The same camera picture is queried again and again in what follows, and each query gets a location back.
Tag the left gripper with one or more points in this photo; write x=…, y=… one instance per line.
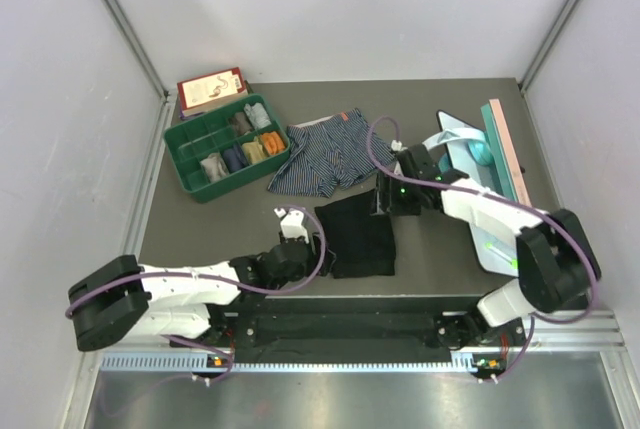
x=316, y=243

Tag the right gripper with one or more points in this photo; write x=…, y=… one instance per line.
x=388, y=184

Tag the black underwear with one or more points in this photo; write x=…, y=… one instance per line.
x=362, y=243

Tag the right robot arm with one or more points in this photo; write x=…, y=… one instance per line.
x=554, y=261

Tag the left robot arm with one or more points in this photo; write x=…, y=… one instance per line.
x=127, y=300

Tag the striped blue boxer shorts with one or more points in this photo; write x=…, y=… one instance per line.
x=327, y=154

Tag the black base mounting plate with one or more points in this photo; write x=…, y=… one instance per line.
x=436, y=323

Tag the light blue tablet board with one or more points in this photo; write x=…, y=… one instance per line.
x=476, y=199

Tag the teal and pink book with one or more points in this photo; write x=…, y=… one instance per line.
x=510, y=175

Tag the mustard rolled sock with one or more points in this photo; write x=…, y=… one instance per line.
x=254, y=152

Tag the navy rolled sock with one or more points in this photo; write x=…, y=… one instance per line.
x=235, y=158

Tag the orange rolled sock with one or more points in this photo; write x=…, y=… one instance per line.
x=272, y=142

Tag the beige rolled sock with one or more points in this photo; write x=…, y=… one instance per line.
x=214, y=167

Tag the green compartment tray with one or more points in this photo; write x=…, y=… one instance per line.
x=191, y=141

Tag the brown rolled sock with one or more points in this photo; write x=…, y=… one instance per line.
x=240, y=124

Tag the grey rolled sock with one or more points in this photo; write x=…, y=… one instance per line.
x=257, y=115

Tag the red and cream book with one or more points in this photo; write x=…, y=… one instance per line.
x=209, y=92

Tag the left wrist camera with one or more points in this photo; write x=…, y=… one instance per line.
x=292, y=223

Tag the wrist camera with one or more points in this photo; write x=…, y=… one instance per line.
x=292, y=223
x=397, y=146

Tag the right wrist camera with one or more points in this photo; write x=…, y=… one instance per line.
x=397, y=146

